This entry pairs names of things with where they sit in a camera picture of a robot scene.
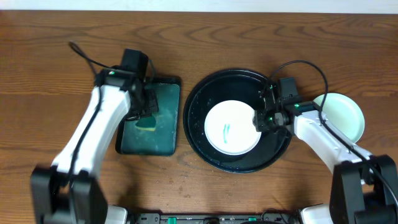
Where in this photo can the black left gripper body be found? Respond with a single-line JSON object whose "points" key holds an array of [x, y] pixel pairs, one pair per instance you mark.
{"points": [[150, 104]]}

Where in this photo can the black base rail, green buttons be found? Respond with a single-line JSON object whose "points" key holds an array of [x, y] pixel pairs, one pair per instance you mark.
{"points": [[211, 218]]}

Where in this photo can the round black tray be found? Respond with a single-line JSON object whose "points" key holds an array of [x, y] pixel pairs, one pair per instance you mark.
{"points": [[231, 84]]}

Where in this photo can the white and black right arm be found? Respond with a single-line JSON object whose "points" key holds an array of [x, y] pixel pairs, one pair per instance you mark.
{"points": [[364, 186]]}

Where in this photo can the rectangular black soapy water tray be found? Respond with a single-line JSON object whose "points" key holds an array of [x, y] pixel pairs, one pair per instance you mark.
{"points": [[162, 141]]}

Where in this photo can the green and yellow sponge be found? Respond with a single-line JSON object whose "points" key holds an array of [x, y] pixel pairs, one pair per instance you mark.
{"points": [[146, 124]]}

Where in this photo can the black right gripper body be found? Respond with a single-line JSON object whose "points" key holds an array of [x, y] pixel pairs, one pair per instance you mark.
{"points": [[265, 120]]}

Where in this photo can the pale green plate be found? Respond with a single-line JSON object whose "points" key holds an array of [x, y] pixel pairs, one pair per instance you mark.
{"points": [[345, 115]]}

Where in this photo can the white plate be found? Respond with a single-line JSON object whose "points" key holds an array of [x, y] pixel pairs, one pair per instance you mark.
{"points": [[229, 128]]}

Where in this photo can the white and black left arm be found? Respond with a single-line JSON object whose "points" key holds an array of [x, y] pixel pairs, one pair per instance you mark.
{"points": [[68, 191]]}

